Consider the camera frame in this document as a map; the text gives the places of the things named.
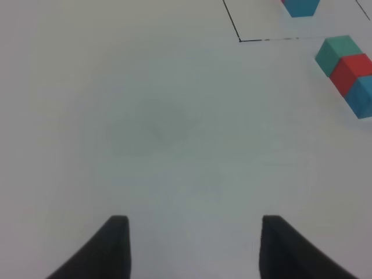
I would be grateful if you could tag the green block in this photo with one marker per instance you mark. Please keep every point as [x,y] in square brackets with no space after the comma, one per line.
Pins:
[333,49]

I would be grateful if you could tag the blue template block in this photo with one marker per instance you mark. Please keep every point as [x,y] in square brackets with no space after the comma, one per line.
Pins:
[301,8]

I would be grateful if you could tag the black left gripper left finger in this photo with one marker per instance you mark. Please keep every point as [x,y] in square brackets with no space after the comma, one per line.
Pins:
[106,255]

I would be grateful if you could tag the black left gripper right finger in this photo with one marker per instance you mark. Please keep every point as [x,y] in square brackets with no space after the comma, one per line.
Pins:
[285,253]

